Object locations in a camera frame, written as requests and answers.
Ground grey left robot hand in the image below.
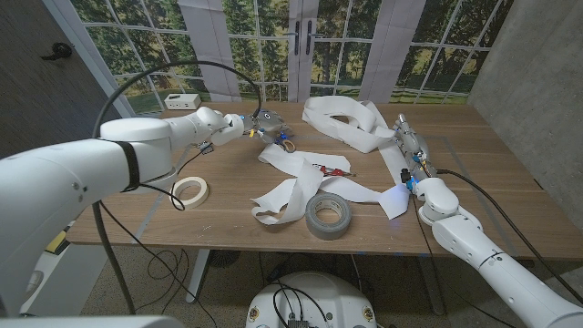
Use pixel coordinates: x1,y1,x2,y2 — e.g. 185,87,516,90
243,108,297,147

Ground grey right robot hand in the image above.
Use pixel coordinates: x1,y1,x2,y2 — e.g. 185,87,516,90
394,113,441,184

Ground long white receipt paper strip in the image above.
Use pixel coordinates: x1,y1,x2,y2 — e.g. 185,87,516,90
250,95,411,225

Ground white power box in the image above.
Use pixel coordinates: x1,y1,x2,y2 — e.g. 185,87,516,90
163,93,203,111

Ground printed window forest backdrop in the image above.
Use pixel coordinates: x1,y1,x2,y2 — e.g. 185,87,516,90
43,0,516,131

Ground beige masking tape roll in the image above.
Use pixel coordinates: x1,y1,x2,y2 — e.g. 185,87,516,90
171,176,210,210

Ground grey table leg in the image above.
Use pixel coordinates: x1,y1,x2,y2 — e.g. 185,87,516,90
417,254,446,316

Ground black round floor object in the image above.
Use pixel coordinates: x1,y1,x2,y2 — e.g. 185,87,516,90
208,249,241,269

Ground white robot torso base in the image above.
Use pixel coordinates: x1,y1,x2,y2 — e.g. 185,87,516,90
245,272,377,328

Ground white table leg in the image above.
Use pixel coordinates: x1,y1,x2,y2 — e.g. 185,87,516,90
185,248,211,304

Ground yellow black foot pedal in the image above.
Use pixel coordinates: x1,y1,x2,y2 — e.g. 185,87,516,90
44,230,70,256

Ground white floor board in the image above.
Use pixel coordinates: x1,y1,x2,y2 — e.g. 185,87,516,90
20,227,110,318

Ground white robot torso edge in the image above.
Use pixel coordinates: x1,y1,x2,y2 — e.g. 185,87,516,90
0,315,186,328

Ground thin black right wrist wire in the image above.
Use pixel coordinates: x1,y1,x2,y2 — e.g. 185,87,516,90
412,193,520,328

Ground thin black wrist wire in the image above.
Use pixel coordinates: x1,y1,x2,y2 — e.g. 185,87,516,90
97,143,218,328
412,193,520,328

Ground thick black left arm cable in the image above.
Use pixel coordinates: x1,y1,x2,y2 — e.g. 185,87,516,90
90,58,263,316

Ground grey duct tape roll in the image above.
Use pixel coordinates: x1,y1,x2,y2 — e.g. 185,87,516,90
304,191,353,241

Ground thin black left wrist wire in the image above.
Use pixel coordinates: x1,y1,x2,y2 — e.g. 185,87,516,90
97,143,218,328

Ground thin black floor cables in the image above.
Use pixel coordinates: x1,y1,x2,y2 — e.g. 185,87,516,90
131,248,201,318

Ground black torso cable bundle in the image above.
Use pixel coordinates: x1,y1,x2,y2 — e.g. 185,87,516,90
267,280,330,328

